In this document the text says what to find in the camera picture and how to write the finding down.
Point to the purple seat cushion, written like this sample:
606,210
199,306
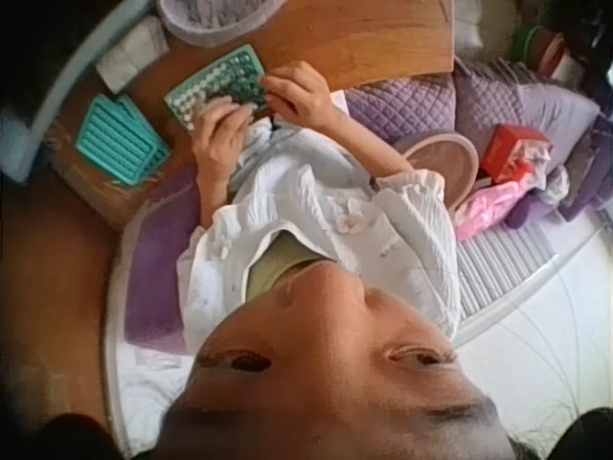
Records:
158,268

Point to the lavender quilted pillow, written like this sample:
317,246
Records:
517,103

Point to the pink plastic bag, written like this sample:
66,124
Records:
488,211

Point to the purple plush toy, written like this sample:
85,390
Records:
536,208

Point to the lavender round basket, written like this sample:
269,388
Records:
215,19

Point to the red tissue box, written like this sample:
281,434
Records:
510,151

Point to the light blue curved rail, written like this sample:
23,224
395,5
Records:
57,91

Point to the purple quilted cushion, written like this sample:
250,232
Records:
400,108

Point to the white folded cloth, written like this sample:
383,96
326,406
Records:
131,55

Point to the teal ridged tray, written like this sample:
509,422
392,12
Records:
152,144
112,139

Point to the green rimmed container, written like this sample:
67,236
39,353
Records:
527,43

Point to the grey striped mat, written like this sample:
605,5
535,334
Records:
503,268

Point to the person's right hand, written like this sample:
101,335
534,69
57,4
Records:
301,93

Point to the teal bead tray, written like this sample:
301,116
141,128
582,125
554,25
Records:
218,84

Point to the red and white container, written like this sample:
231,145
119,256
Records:
562,57

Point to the person's left hand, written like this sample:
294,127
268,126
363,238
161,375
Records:
218,136

